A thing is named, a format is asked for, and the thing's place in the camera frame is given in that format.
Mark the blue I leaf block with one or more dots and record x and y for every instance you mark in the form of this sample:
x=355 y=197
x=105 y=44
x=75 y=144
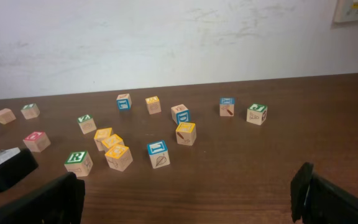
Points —
x=158 y=153

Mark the blue D wooden block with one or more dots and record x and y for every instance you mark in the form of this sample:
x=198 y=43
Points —
x=180 y=113

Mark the plain wooden yellow block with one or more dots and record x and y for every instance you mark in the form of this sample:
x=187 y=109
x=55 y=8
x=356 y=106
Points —
x=6 y=116

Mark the yellow block front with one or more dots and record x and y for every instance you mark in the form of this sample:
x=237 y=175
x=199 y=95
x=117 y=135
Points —
x=119 y=157

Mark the green Z block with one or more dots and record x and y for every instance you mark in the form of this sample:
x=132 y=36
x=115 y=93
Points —
x=86 y=123

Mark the green J block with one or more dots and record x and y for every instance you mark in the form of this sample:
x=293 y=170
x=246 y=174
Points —
x=256 y=114

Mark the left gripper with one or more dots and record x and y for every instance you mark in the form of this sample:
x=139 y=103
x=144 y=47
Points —
x=59 y=201

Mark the green L block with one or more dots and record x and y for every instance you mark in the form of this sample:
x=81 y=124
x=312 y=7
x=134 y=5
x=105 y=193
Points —
x=30 y=111

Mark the yellow block with crayon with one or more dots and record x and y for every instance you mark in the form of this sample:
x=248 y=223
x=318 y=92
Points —
x=186 y=133

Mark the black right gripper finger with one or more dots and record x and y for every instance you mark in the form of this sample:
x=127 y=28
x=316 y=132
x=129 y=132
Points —
x=317 y=200

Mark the red O block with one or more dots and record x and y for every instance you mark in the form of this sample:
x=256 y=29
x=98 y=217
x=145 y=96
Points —
x=37 y=141

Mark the green R block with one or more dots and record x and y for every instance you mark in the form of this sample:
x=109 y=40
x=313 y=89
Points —
x=79 y=163

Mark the blue side far block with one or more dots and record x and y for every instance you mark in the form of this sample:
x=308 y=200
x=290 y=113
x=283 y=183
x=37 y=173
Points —
x=124 y=101

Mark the blue X block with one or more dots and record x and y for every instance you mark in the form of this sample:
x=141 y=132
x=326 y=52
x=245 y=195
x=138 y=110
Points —
x=226 y=106

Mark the yellow top far block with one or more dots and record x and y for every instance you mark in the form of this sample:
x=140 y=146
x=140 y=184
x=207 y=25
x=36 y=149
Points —
x=153 y=105

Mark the yellow block middle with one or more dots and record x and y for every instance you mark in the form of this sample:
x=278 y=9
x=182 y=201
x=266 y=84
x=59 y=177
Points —
x=109 y=142

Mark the yellow block back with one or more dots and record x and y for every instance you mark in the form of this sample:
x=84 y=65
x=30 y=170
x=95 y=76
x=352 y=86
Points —
x=100 y=135

